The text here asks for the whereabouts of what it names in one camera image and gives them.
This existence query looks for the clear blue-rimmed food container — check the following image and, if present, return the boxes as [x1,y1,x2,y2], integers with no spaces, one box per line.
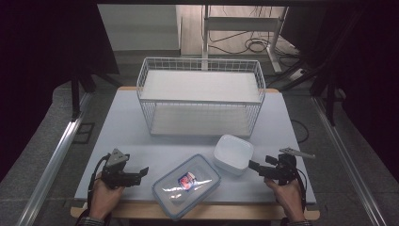
[151,153,222,220]

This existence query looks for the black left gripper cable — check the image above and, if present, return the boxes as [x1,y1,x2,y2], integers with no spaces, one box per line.
[87,154,111,208]

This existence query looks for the person's right hand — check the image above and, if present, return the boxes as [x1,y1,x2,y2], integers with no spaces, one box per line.
[263,177,306,222]

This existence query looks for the white metal desk frame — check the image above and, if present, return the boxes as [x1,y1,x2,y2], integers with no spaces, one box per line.
[201,4,290,73]

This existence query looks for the person's left hand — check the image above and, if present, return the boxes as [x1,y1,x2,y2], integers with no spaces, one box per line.
[88,178,126,221]

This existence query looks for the black stand leg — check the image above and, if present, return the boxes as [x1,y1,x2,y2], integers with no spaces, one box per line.
[276,56,338,127]
[69,70,121,122]

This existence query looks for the white wire two-tier rack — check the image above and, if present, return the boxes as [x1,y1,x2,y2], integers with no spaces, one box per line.
[136,56,267,138]

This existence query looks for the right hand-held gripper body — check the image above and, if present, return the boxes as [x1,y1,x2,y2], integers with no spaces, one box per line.
[266,147,316,186]

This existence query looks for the black looped floor cable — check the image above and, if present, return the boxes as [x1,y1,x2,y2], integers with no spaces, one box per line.
[290,118,311,144]

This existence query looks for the white power strip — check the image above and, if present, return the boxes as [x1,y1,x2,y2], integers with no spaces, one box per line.
[287,68,308,82]

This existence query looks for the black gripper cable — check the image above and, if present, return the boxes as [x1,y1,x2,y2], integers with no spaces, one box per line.
[295,169,309,212]
[87,154,111,208]

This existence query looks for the aluminium floor rail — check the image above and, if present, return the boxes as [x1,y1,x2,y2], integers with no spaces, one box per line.
[15,92,92,226]
[311,95,390,226]

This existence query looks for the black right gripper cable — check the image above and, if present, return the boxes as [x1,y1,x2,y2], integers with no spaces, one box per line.
[295,169,309,212]

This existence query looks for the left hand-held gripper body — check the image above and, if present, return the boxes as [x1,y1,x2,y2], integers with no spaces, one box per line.
[101,148,135,190]

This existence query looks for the white square bowl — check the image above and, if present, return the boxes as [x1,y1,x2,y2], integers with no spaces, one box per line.
[213,134,255,176]

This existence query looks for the pale blue table mat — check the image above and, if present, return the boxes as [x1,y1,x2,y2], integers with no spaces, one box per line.
[74,87,317,205]

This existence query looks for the white panel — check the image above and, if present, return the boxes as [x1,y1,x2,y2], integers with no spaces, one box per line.
[97,4,183,52]

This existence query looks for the dark curtain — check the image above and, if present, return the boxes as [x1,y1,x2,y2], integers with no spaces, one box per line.
[280,4,399,173]
[0,3,120,183]

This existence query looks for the black floor cables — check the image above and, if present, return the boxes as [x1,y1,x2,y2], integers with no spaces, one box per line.
[208,29,299,65]

